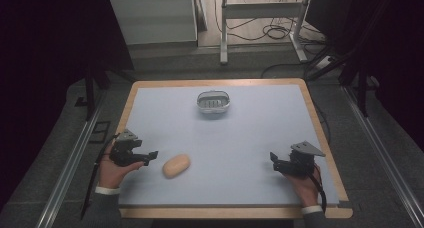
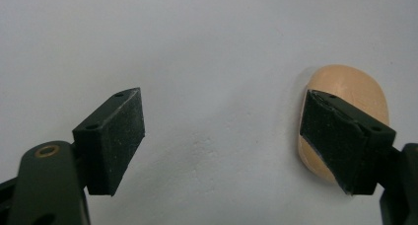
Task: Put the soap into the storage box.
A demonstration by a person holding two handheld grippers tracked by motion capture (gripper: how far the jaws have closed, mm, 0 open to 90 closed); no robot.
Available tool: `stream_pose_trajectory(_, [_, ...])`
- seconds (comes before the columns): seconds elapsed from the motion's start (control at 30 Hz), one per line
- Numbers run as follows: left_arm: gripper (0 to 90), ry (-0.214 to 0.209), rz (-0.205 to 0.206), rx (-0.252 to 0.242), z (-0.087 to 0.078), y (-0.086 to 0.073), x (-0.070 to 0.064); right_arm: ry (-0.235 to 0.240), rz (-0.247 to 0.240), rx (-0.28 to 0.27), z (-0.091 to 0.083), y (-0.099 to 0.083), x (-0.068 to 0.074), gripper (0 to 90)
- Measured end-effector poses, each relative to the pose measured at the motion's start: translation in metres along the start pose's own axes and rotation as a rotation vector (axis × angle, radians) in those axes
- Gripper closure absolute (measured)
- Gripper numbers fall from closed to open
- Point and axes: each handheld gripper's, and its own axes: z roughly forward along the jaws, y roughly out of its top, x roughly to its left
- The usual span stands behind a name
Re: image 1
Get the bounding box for light grey table mat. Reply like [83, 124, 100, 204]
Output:
[118, 84, 340, 207]

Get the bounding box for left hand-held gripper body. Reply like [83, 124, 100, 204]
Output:
[108, 128, 151, 167]

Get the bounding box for clear plastic soap dish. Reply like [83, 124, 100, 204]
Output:
[196, 90, 232, 115]

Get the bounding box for white power strip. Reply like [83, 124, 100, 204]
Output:
[314, 55, 334, 71]

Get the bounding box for person's left hand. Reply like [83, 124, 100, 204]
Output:
[97, 142, 145, 190]

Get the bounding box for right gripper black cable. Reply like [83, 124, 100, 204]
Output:
[306, 170, 328, 214]

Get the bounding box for white metal desk frame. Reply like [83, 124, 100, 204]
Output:
[219, 0, 315, 66]

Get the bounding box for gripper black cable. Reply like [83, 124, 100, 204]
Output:
[306, 170, 328, 214]
[80, 133, 120, 221]

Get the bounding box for tan bread roll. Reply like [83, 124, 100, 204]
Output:
[162, 153, 192, 180]

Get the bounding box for black stand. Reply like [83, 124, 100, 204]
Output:
[337, 47, 376, 118]
[73, 62, 113, 122]

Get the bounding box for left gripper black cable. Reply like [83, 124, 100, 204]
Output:
[80, 133, 120, 221]

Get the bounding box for black floor cables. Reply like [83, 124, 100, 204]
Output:
[214, 0, 329, 56]

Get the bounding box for person's right hand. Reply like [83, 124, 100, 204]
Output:
[283, 163, 323, 209]

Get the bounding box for grey cabinet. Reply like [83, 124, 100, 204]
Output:
[108, 0, 199, 46]

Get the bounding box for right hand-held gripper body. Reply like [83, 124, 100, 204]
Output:
[276, 140, 327, 179]

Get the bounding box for aluminium rail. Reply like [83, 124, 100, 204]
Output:
[35, 101, 105, 228]
[341, 86, 424, 228]

